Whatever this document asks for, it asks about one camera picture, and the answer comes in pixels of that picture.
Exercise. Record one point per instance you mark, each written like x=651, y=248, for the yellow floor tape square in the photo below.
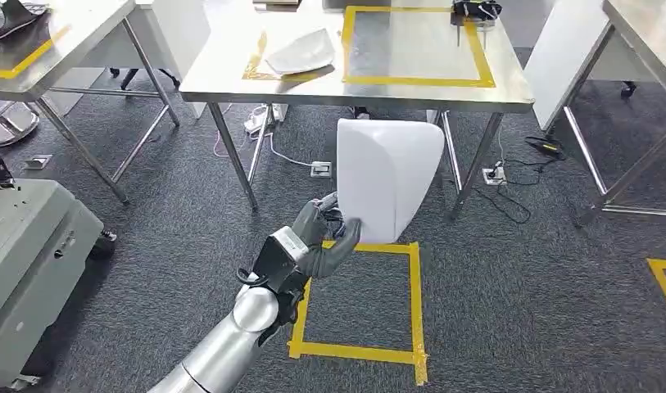
x=416, y=304

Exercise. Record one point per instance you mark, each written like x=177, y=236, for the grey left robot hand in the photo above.
x=322, y=255

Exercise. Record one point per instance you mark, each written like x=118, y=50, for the yellow floor tape corner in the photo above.
x=663, y=279

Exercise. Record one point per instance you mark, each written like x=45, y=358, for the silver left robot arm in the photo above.
x=229, y=347

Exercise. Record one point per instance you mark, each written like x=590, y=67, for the white power strip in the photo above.
x=265, y=116

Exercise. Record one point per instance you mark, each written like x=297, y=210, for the small metal floor plate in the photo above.
x=38, y=161

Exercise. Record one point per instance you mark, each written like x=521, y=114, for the white side panel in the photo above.
x=566, y=59
x=183, y=32

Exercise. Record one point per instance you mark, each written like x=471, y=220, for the grey equipment cart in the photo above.
x=28, y=260

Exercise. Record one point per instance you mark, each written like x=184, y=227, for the steel table with tape rectangle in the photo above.
x=419, y=95

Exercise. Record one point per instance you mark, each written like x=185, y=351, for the floor socket box with plugs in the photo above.
x=494, y=175

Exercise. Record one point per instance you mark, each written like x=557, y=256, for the dark moulded part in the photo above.
x=12, y=19

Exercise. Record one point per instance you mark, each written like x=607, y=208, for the round steel base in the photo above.
x=12, y=125

